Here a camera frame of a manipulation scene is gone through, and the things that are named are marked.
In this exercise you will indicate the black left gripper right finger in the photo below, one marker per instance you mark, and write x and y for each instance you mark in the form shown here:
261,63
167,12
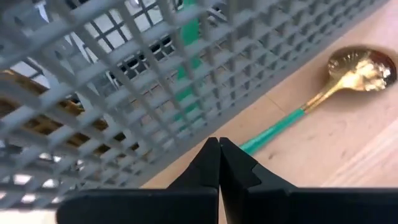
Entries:
280,205

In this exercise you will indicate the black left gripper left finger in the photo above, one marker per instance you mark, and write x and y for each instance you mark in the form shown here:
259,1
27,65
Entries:
186,205

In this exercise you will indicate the grey plastic cutlery basket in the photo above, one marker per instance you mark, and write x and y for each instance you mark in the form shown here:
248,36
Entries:
236,102

